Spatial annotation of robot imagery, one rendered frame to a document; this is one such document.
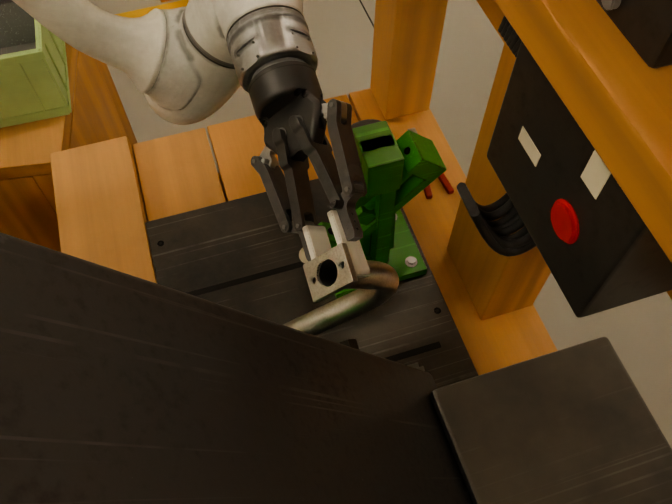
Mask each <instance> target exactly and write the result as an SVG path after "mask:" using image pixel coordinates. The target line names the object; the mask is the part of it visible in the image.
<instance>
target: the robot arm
mask: <svg viewBox="0 0 672 504"><path fill-rule="evenodd" d="M12 1H13V2H15V3H16V4H17V5H18V6H19V7H21V8H22V9H23V10H24V11H26V12H27V13H28V14H29V15H30V16H32V17H33V18H34V19H35V20H37V21H38V22H39V23H40V24H41V25H43V26H44V27H45V28H46V29H48V30H49V31H50V32H52V33H53V34H54V35H56V36H57V37H59V38H60V39H61V40H63V41H64V42H66V43H67V44H69V45H70V46H72V47H73V48H75V49H77V50H78V51H80V52H82V53H84V54H86V55H88V56H90V57H92V58H94V59H97V60H99V61H101V62H103V63H106V64H108V65H110V66H113V67H115V68H117V69H119V70H121V71H123V72H124V73H126V74H127V75H128V76H129V77H130V78H131V79H132V80H133V82H134V83H135V85H136V87H137V89H138V91H140V92H143V93H144V95H145V97H146V99H147V101H148V103H149V105H150V106H151V108H152V109H153V110H154V112H155V113H156V114H157V115H158V116H159V117H161V118H162V119H164V120H166V121H168V122H170V123H173V124H178V125H188V124H194V123H197V122H200V121H202V120H204V119H206V118H208V117H210V116H211V115H213V114H214V113H215V112H216V111H218V110H219V109H220V108H221V107H222V106H223V105H224V104H225V103H226V102H227V101H228V100H229V99H230V98H231V97H232V96H233V94H234V93H235V92H236V91H237V90H238V88H239V87H240V86H241V87H242V88H243V89H244V90H245V91H246V92H248V93H249V95H250V98H251V102H252V105H253V108H254V112H255V115H256V117H257V119H258V120H259V121H260V123H261V124H262V126H263V128H264V143H265V147H264V149H263V151H262V152H261V154H260V156H253V157H252V158H251V165H252V166H253V167H254V169H255V170H256V171H257V172H258V173H259V174H260V177H261V179H262V182H263V184H264V187H265V190H266V192H267V195H268V197H269V200H270V203H271V205H272V208H273V210H274V213H275V215H276V218H277V221H278V223H279V226H280V228H281V231H282V232H283V233H298V234H299V236H300V239H301V242H302V246H303V249H304V252H305V256H306V259H307V260H308V262H309V261H311V260H313V259H314V258H316V257H318V256H319V255H321V254H323V253H325V252H326V251H328V250H330V249H332V248H331V245H330V241H329V238H328V235H327V231H326V228H325V227H324V226H321V225H318V223H317V218H316V213H315V208H314V202H313V197H312V192H311V187H310V181H309V176H308V169H309V160H308V157H309V159H310V161H311V163H312V165H313V167H314V169H315V172H316V174H317V176H318V178H319V180H320V182H321V184H322V187H323V189H324V191H325V193H326V195H327V197H328V199H329V201H330V204H329V205H330V206H327V207H328V208H329V209H336V210H331V211H329V212H327V215H328V218H329V221H330V224H331V228H332V231H333V234H334V237H335V240H336V243H337V245H338V244H340V243H346V244H347V247H348V250H349V253H350V256H351V259H352V263H353V266H354V269H355V272H356V276H357V278H367V277H369V276H371V272H370V269H369V266H368V264H367V261H366V258H365V255H364V252H363V249H362V246H361V243H360V239H361V238H363V231H362V228H361V225H360V222H359V219H358V216H357V213H356V210H355V207H356V203H357V201H358V200H359V199H360V197H364V196H365V195H366V194H367V187H366V183H365V179H364V175H363V171H362V167H361V163H360V159H359V155H358V151H357V147H356V143H355V139H354V135H353V131H352V127H351V118H352V106H351V104H349V103H346V102H343V101H339V100H336V99H330V100H329V102H328V103H326V102H325V101H324V100H323V93H322V90H321V87H320V84H319V81H318V78H317V75H316V70H317V67H318V58H317V55H316V52H315V49H314V46H313V43H312V40H311V37H310V34H309V29H308V25H307V23H306V21H305V19H304V15H303V0H189V1H188V4H187V6H186V7H185V6H184V7H179V8H175V9H157V8H155V9H153V10H151V11H150V12H149V13H148V14H146V15H144V16H142V17H138V18H127V17H122V16H118V15H114V14H112V13H109V12H106V11H104V10H102V9H100V8H99V7H97V6H95V5H94V4H92V3H91V2H90V1H88V0H12ZM326 125H327V127H328V132H329V136H330V141H331V145H332V147H331V145H330V143H329V141H328V139H327V137H326V135H325V131H326ZM332 151H333V153H334V157H335V159H334V157H333V155H332ZM276 154H277V155H278V160H277V158H276ZM279 166H280V167H279ZM281 169H282V170H283V171H284V174H283V172H282V170H281Z"/></svg>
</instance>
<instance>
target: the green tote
mask: <svg viewBox="0 0 672 504"><path fill-rule="evenodd" d="M34 24H35V40H36V49H30V50H25V51H19V52H14V53H8V54H3V55H0V128H3V127H8V126H13V125H18V124H23V123H28V122H33V121H38V120H43V119H48V118H54V117H59V116H64V115H69V114H70V113H72V109H71V99H70V88H69V78H68V67H67V57H66V46H65V42H64V41H63V40H61V39H60V38H59V37H57V36H56V35H54V34H53V33H52V32H50V31H49V30H48V29H46V28H45V27H44V26H43V25H41V24H40V23H39V22H38V21H37V20H35V19H34Z"/></svg>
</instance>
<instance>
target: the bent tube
mask: <svg viewBox="0 0 672 504"><path fill-rule="evenodd" d="M366 261H367V264H368V266H369V269H370V272H371V276H369V277H367V278H357V276H356V272H355V269H354V266H353V263H352V259H351V256H350V253H349V250H348V247H347V244H346V243H340V244H338V245H337V246H335V247H333V248H332V249H330V250H328V251H326V252H325V253H323V254H321V255H319V256H318V257H316V258H314V259H313V260H311V261H309V262H307V263H306V264H304V265H303V268H304V272H305V275H306V279H307V282H308V286H309V289H310V293H311V296H312V300H313V302H319V301H321V300H323V299H325V298H327V297H329V296H331V295H333V294H335V293H337V292H339V291H341V290H343V289H357V290H355V291H352V292H350V293H348V294H346V295H344V296H342V297H340V298H338V299H336V300H334V301H331V302H329V303H327V304H325V305H323V306H321V307H319V308H317V309H315V310H312V311H310V312H308V313H306V314H304V315H302V316H300V317H298V318H296V319H293V320H291V321H289V322H287V323H285V324H283V325H285V326H288V327H291V328H294V329H297V330H300V331H303V332H306V333H309V334H312V335H317V334H320V333H322V332H324V331H326V330H329V329H331V328H333V327H335V326H338V325H340V324H342V323H344V322H347V321H349V320H351V319H353V318H355V317H358V316H360V315H362V314H364V313H367V312H369V311H371V310H373V309H375V308H376V307H378V306H380V305H382V304H383V303H385V302H386V301H387V300H388V299H390V298H391V297H392V296H393V295H394V293H395V292H396V290H397V289H398V286H399V277H398V274H397V272H396V271H395V269H394V268H393V267H391V266H390V265H388V264H386V263H383V262H380V261H372V260H366ZM344 264H345V266H344ZM315 280H316V282H315Z"/></svg>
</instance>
